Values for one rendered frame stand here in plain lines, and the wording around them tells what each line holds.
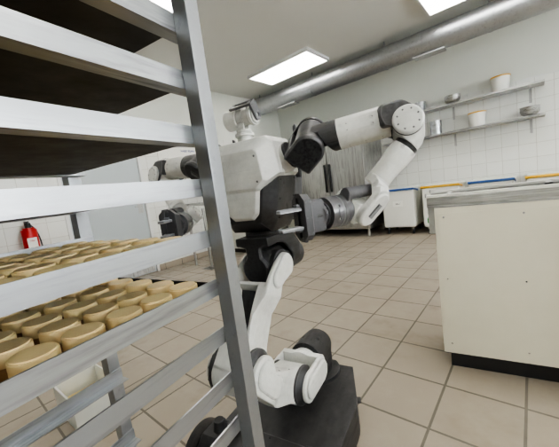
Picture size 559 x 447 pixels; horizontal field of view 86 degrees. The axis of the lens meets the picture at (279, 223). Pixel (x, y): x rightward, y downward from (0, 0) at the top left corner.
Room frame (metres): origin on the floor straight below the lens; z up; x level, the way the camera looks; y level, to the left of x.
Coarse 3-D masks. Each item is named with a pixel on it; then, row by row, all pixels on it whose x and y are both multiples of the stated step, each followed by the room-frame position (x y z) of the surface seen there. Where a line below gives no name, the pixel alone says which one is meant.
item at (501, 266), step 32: (448, 224) 1.42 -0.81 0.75; (480, 224) 1.36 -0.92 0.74; (512, 224) 1.30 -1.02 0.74; (544, 224) 1.24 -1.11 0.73; (448, 256) 1.43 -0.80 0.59; (480, 256) 1.36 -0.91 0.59; (512, 256) 1.30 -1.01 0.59; (544, 256) 1.24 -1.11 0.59; (448, 288) 1.43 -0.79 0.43; (480, 288) 1.36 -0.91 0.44; (512, 288) 1.30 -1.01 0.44; (544, 288) 1.24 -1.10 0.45; (448, 320) 1.44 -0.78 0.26; (480, 320) 1.37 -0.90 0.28; (512, 320) 1.30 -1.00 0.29; (544, 320) 1.25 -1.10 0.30; (480, 352) 1.37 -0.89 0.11; (512, 352) 1.31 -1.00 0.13; (544, 352) 1.25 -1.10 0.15
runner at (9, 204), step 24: (0, 192) 0.29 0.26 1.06; (24, 192) 0.31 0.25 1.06; (48, 192) 0.33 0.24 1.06; (72, 192) 0.35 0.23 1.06; (96, 192) 0.37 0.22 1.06; (120, 192) 0.40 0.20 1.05; (144, 192) 0.43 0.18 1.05; (168, 192) 0.46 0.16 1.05; (192, 192) 0.51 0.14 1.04; (0, 216) 0.29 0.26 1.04; (24, 216) 0.31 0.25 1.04
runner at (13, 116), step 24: (0, 96) 0.31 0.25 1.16; (0, 120) 0.30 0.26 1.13; (24, 120) 0.32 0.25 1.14; (48, 120) 0.34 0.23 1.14; (72, 120) 0.36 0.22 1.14; (96, 120) 0.39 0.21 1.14; (120, 120) 0.41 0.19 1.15; (144, 120) 0.45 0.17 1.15; (168, 144) 0.50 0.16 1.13; (192, 144) 0.53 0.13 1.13
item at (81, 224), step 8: (80, 176) 0.76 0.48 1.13; (64, 184) 0.75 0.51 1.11; (72, 184) 0.74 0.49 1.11; (80, 184) 0.76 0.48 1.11; (72, 216) 0.75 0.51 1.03; (80, 216) 0.74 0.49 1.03; (88, 216) 0.76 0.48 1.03; (72, 224) 0.75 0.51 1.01; (80, 224) 0.74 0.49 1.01; (88, 224) 0.76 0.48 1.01; (80, 232) 0.74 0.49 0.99; (88, 232) 0.75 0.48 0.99; (104, 360) 0.74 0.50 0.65; (112, 360) 0.75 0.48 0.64; (104, 368) 0.75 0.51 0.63; (112, 368) 0.74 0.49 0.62; (112, 392) 0.74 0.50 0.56; (120, 392) 0.75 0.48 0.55; (112, 400) 0.74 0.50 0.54; (128, 424) 0.75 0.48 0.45; (120, 432) 0.74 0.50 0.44
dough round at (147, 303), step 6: (156, 294) 0.49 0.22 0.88; (162, 294) 0.49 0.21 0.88; (168, 294) 0.48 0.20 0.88; (144, 300) 0.47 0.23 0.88; (150, 300) 0.47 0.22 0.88; (156, 300) 0.46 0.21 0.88; (162, 300) 0.46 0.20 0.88; (168, 300) 0.47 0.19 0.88; (144, 306) 0.45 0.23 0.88; (150, 306) 0.45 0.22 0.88; (156, 306) 0.45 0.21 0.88; (144, 312) 0.46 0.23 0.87
